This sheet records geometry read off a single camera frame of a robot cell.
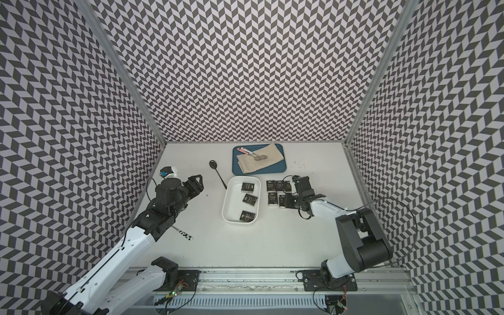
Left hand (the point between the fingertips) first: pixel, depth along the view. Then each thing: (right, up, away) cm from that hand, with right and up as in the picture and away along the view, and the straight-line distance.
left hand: (197, 181), depth 78 cm
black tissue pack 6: (+20, -10, +14) cm, 27 cm away
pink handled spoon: (+22, +10, +33) cm, 41 cm away
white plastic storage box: (+16, -12, +17) cm, 26 cm away
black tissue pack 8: (+18, -5, +19) cm, 26 cm away
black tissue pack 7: (+19, -17, +9) cm, 27 cm away
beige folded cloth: (+18, +6, +31) cm, 36 cm away
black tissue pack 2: (+35, -5, +21) cm, 41 cm away
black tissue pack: (+31, -5, +21) cm, 37 cm away
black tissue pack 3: (+39, -5, +19) cm, 44 cm away
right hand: (+37, -12, +15) cm, 42 cm away
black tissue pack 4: (+31, -10, +16) cm, 36 cm away
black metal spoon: (-1, +6, +31) cm, 31 cm away
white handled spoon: (+26, +10, +32) cm, 43 cm away
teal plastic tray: (+35, +5, +27) cm, 45 cm away
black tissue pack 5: (+35, -11, +14) cm, 40 cm away
